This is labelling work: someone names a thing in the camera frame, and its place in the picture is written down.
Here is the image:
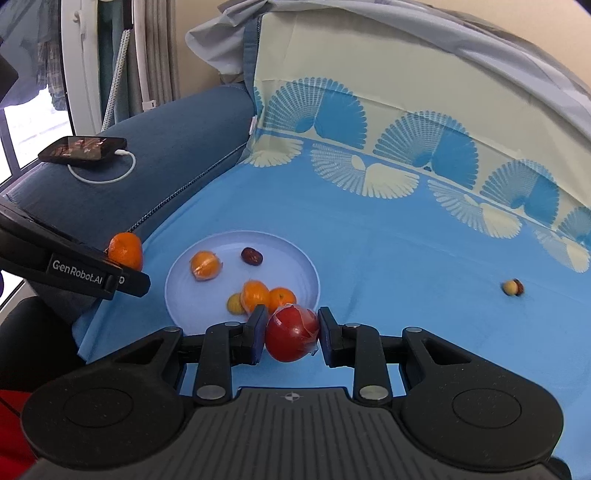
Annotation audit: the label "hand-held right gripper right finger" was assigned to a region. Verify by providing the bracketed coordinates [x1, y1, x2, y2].
[318, 306, 468, 403]

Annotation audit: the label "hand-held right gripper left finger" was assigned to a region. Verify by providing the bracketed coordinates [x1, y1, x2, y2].
[113, 305, 269, 406]

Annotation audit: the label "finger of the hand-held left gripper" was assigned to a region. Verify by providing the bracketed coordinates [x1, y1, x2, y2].
[0, 226, 151, 301]
[0, 198, 112, 260]

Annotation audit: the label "plastic-wrapped red apple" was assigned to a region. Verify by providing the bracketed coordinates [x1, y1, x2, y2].
[264, 305, 321, 363]

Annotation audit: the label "plastic-wrapped orange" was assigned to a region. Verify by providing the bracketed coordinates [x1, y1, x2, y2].
[240, 280, 271, 315]
[190, 250, 225, 284]

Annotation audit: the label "small bare orange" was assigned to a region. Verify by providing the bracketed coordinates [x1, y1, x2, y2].
[268, 287, 297, 315]

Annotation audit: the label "bare orange tangerine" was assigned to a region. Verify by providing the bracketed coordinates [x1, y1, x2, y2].
[108, 232, 144, 272]

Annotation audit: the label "pale blue round plate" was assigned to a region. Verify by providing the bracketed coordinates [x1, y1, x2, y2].
[164, 230, 321, 328]

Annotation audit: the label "black smartphone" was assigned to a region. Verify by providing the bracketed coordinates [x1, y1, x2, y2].
[37, 136, 129, 165]

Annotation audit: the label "blue cream fan-print blanket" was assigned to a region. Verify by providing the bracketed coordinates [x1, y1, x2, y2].
[71, 11, 591, 468]

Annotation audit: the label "blue sofa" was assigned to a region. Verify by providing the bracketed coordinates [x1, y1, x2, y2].
[0, 84, 257, 365]

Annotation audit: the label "hanging checked clothes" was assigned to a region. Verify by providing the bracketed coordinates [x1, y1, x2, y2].
[33, 25, 71, 112]

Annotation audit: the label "dark object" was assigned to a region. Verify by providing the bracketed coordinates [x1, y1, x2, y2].
[0, 54, 20, 100]

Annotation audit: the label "red cloth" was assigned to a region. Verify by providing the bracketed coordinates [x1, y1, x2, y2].
[0, 388, 38, 478]

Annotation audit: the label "grey curtain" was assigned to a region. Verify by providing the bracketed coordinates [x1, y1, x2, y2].
[133, 0, 182, 112]

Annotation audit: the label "pale grey sheet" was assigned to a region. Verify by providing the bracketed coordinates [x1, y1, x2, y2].
[185, 0, 591, 139]

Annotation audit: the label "white charging cable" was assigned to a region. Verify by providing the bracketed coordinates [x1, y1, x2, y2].
[68, 148, 138, 186]

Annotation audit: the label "patterned white strap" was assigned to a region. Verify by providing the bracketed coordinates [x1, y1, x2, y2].
[102, 27, 134, 134]

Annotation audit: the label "white window frame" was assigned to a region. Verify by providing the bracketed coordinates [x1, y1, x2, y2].
[58, 0, 103, 139]

